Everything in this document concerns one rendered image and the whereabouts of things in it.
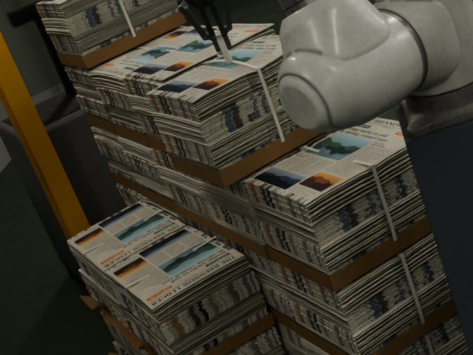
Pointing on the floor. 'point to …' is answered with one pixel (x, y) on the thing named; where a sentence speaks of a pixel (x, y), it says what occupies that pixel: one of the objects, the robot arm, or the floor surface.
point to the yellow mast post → (39, 146)
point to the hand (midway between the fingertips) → (224, 49)
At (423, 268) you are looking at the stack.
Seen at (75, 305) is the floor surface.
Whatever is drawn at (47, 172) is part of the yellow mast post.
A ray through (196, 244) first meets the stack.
